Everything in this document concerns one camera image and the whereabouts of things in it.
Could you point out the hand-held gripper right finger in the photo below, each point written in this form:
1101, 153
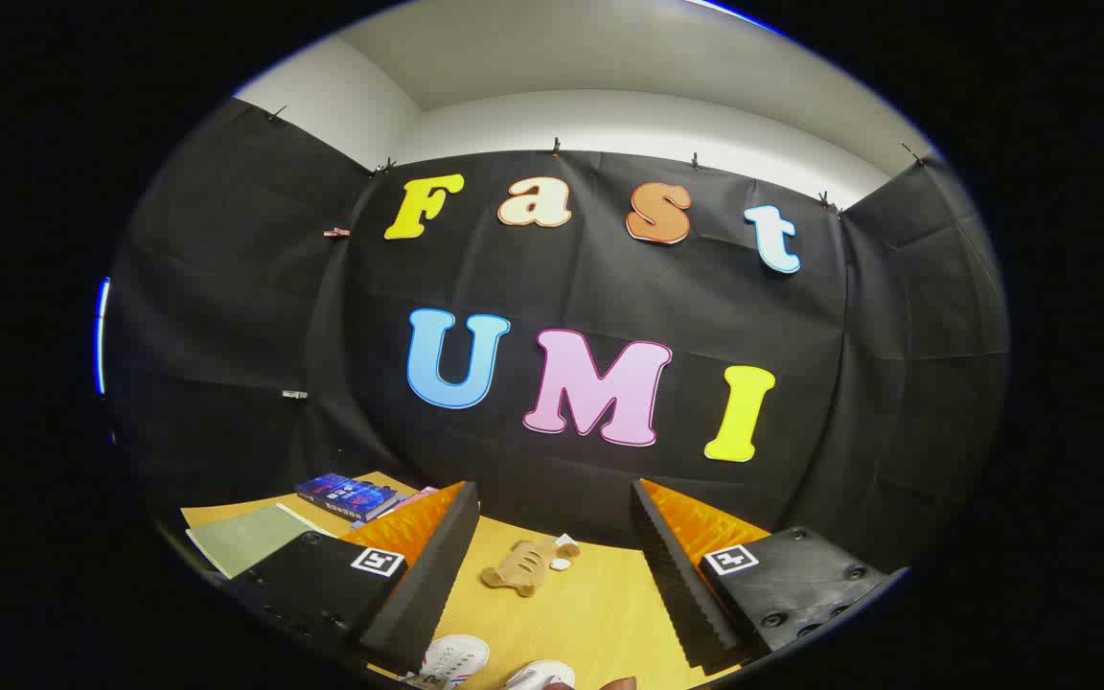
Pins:
681, 585

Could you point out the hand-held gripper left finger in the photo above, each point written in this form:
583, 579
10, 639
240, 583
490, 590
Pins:
418, 594

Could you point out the white canvas shoe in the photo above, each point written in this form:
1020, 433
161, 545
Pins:
456, 656
538, 676

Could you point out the green fabric storage box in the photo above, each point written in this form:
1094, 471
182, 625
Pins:
245, 539

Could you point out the brown plush toy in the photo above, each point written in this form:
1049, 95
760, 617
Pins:
523, 565

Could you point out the dark blue book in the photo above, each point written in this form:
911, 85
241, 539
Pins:
346, 495

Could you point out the black backdrop cloth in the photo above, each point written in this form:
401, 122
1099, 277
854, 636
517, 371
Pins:
705, 316

